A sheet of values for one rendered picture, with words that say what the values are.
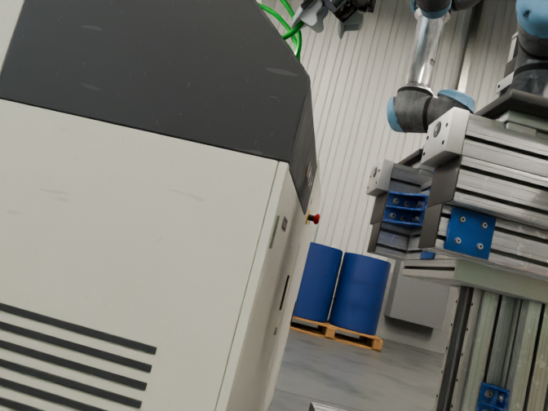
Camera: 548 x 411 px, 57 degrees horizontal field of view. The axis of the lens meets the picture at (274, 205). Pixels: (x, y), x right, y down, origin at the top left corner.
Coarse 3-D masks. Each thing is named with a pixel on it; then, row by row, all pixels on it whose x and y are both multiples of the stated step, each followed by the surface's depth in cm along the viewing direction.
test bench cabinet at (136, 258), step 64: (0, 128) 94; (64, 128) 92; (128, 128) 91; (0, 192) 92; (64, 192) 90; (128, 192) 89; (192, 192) 88; (256, 192) 87; (0, 256) 90; (64, 256) 89; (128, 256) 88; (192, 256) 86; (256, 256) 85; (0, 320) 88; (64, 320) 87; (128, 320) 86; (192, 320) 85; (0, 384) 86; (64, 384) 85; (128, 384) 84; (192, 384) 83
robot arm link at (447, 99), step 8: (432, 96) 158; (440, 96) 154; (448, 96) 152; (456, 96) 151; (464, 96) 151; (424, 104) 156; (432, 104) 154; (440, 104) 153; (448, 104) 151; (456, 104) 150; (464, 104) 150; (472, 104) 152; (424, 112) 155; (432, 112) 154; (440, 112) 152; (472, 112) 152; (424, 120) 156; (432, 120) 154; (424, 128) 158
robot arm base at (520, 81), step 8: (528, 64) 103; (536, 64) 102; (544, 64) 101; (520, 72) 104; (528, 72) 102; (536, 72) 101; (544, 72) 100; (512, 80) 107; (520, 80) 103; (528, 80) 101; (536, 80) 100; (544, 80) 100; (512, 88) 104; (520, 88) 102; (528, 88) 101; (536, 88) 100; (544, 88) 99; (544, 96) 98
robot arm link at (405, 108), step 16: (416, 0) 168; (416, 16) 169; (448, 16) 165; (416, 32) 166; (432, 32) 163; (416, 48) 164; (432, 48) 162; (416, 64) 162; (432, 64) 163; (416, 80) 161; (400, 96) 162; (416, 96) 159; (400, 112) 160; (416, 112) 157; (400, 128) 162; (416, 128) 159
